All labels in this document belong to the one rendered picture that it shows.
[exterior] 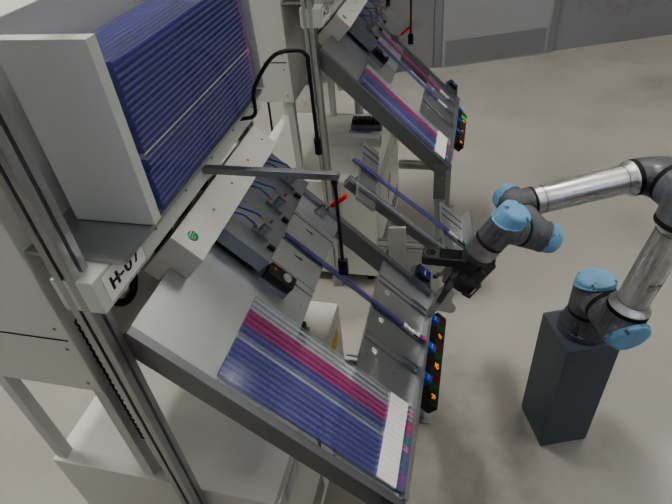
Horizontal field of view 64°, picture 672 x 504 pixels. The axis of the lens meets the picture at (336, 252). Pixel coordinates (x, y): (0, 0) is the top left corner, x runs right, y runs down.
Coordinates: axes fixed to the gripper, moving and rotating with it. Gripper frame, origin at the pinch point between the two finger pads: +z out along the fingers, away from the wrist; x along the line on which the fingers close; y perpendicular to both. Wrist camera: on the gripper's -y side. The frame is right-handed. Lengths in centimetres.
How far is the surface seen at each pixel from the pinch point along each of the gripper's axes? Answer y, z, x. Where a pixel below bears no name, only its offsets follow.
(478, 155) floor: 56, 72, 234
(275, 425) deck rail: -26, 7, -48
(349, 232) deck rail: -24.3, 8.5, 19.1
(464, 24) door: 22, 50, 399
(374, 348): -7.1, 13.0, -13.4
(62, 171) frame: -80, -22, -38
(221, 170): -60, -17, -13
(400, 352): 1.2, 15.3, -8.8
